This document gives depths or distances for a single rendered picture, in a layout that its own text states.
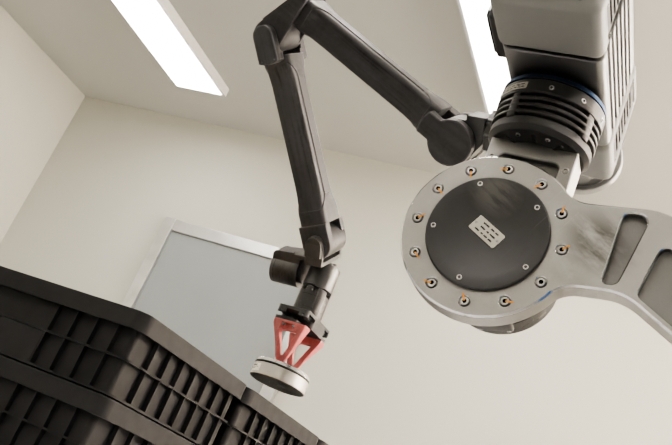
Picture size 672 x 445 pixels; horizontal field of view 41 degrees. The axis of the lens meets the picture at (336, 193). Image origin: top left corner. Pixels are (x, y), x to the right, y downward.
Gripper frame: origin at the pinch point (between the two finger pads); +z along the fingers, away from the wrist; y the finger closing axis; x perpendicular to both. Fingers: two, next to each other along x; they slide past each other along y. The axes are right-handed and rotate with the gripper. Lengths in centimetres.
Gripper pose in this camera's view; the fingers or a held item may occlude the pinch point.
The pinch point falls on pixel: (286, 363)
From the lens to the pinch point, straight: 163.3
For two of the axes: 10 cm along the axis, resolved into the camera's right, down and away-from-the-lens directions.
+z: -3.6, 8.5, -3.8
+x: 8.6, 1.6, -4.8
